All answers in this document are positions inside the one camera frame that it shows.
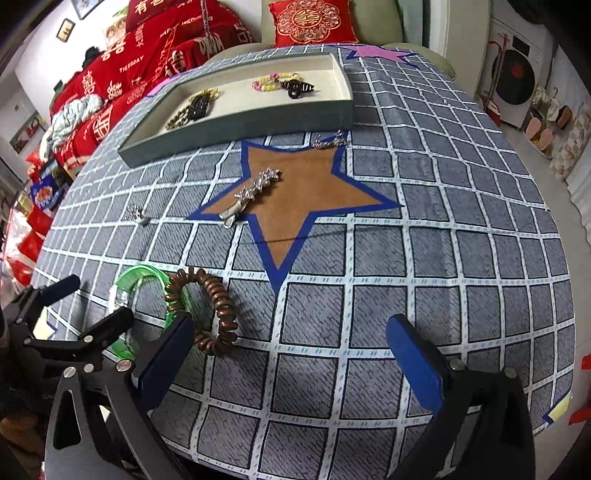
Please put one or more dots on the red plastic stool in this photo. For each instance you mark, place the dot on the red plastic stool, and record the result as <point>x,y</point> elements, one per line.
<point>581,415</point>

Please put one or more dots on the silver rhinestone hair clip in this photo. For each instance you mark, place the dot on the silver rhinestone hair clip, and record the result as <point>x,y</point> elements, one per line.
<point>330,141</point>

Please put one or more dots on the small black picture frame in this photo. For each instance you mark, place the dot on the small black picture frame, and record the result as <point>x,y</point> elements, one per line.
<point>65,29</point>

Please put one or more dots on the brown star sticker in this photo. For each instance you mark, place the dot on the brown star sticker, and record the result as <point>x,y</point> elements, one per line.
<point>314,194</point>

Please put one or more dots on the blue gift bag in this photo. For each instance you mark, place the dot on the blue gift bag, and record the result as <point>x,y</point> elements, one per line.
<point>46,196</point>

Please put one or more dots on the frosted glass door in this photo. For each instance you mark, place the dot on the frosted glass door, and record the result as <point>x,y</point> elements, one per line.
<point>413,18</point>

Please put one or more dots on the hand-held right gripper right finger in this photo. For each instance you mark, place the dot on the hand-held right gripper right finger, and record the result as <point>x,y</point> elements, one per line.
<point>415,360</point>

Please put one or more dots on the green leather armchair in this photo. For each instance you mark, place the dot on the green leather armchair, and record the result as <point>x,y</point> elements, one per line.
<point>378,18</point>

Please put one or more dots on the red embroidered cushion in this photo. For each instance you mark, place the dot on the red embroidered cushion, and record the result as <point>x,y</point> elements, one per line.
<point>309,23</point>

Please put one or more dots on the cartoon print pillow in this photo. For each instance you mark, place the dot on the cartoon print pillow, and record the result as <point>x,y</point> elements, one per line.
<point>115,34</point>

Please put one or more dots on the slipper rack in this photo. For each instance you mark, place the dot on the slipper rack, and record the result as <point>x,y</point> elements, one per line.
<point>540,134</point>

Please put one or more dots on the red printed sofa blanket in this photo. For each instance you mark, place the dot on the red printed sofa blanket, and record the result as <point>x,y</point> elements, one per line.
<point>152,60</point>

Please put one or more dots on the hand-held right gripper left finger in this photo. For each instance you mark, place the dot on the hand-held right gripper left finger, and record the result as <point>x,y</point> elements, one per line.
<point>166,360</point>

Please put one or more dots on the black lace ornament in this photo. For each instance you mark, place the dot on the black lace ornament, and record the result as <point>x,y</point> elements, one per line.
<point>198,108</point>

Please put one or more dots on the green translucent bangle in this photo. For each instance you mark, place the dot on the green translucent bangle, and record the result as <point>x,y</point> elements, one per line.
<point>138,272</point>

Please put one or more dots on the crumpled white grey clothing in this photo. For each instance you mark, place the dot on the crumpled white grey clothing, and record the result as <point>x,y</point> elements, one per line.
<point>69,115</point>

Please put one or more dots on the white washing machine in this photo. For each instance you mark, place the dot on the white washing machine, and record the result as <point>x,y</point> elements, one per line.
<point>521,69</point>

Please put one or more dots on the black hair claw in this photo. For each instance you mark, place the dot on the black hair claw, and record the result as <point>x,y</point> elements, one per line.
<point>295,87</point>

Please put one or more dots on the white curtain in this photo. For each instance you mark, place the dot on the white curtain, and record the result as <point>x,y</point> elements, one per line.
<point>579,194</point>

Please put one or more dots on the purple star sticker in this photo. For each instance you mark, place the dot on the purple star sticker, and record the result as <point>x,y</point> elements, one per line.
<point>374,51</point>

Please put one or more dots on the red gift bag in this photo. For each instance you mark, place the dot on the red gift bag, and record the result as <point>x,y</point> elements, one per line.
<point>27,240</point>

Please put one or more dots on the small silver brooch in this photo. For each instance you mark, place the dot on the small silver brooch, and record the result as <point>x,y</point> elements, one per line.
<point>138,214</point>

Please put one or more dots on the red printed pillow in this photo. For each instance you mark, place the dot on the red printed pillow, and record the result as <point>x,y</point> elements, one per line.
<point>147,11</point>

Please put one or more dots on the dark clothing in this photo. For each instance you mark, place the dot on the dark clothing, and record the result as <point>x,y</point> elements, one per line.
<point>91,57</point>

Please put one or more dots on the landscape wall picture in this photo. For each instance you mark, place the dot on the landscape wall picture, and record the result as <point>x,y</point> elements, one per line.
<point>25,134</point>

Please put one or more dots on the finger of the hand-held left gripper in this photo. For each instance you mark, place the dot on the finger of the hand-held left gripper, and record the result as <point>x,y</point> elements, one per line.
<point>111,325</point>
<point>46,300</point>

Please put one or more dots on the grey-green shallow tray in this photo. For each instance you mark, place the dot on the grey-green shallow tray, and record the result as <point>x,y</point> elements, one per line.
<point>240,99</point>

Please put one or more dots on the black framed wedding photo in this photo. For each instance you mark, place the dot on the black framed wedding photo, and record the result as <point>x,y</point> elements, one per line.
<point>85,7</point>

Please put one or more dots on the pink star sticker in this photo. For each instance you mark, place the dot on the pink star sticker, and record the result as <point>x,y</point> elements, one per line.
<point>157,88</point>

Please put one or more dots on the patterned board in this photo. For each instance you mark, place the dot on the patterned board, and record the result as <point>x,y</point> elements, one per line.
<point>572,152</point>

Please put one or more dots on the blue-grey checked tablecloth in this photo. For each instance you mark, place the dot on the blue-grey checked tablecloth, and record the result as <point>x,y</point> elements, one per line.
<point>415,277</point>

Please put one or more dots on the red broom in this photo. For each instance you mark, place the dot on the red broom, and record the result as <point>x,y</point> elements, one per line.
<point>491,104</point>

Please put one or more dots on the silver star hair clip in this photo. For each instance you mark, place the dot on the silver star hair clip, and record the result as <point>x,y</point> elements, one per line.
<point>254,187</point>

